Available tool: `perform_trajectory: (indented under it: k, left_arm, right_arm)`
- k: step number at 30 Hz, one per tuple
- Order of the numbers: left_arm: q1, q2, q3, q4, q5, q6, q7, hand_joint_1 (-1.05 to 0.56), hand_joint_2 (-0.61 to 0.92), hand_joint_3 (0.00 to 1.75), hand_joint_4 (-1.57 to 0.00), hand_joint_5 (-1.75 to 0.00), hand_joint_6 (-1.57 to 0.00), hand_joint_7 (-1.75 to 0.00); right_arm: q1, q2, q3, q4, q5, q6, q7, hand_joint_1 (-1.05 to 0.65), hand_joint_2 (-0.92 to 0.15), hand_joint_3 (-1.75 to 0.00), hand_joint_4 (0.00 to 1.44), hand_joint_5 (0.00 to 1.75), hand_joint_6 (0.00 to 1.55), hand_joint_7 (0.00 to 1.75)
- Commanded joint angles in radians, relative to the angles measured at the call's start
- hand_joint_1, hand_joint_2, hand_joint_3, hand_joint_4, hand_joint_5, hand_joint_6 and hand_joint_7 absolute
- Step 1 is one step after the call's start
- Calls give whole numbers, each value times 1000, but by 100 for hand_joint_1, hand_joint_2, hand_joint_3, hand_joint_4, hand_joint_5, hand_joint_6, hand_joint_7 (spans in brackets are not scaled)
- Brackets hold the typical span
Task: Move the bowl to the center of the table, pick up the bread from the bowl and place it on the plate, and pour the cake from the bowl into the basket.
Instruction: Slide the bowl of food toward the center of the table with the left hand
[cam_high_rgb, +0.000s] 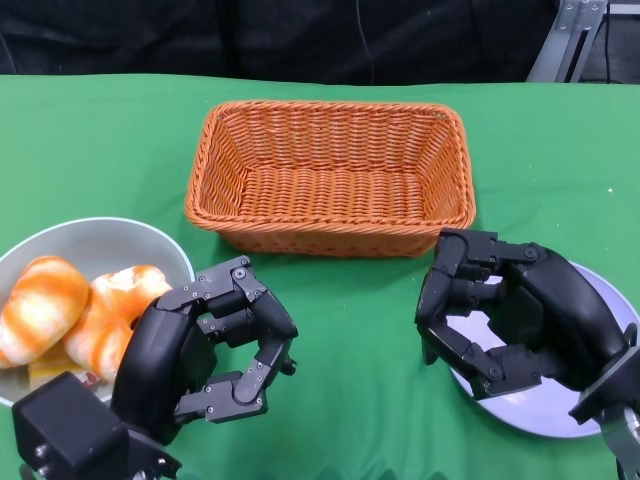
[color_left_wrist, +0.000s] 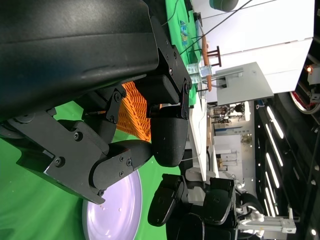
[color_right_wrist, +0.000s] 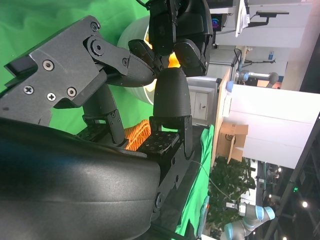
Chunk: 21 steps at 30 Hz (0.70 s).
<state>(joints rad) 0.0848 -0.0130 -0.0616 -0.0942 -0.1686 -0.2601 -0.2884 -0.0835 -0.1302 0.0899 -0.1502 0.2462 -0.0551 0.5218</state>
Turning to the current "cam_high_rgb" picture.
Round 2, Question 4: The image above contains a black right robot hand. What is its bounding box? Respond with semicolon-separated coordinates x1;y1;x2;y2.
413;228;631;402

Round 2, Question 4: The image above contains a yellow layered cake slice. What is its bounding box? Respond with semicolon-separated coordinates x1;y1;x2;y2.
27;357;99;389

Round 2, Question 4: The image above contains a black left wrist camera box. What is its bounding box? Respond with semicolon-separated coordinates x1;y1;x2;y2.
12;372;132;480

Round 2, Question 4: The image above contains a lavender plate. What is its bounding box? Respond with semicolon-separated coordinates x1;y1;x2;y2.
444;259;640;440

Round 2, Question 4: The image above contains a black backdrop cloth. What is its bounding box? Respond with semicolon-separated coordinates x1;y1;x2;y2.
0;0;640;86

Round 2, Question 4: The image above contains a grey green bowl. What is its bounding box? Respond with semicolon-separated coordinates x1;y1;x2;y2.
0;216;197;409

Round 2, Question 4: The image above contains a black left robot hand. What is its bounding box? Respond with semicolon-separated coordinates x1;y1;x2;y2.
110;254;300;446

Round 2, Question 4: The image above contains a grey aluminium frame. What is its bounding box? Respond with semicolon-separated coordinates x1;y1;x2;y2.
527;0;609;84

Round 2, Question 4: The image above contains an orange white striped ring bread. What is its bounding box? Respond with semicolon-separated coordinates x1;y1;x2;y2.
62;264;174;386
0;255;91;370

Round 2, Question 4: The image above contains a green tablecloth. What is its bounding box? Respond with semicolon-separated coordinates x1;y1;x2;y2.
0;73;640;480

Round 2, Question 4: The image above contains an orange wicker basket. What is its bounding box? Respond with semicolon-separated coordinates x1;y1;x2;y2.
183;99;476;259

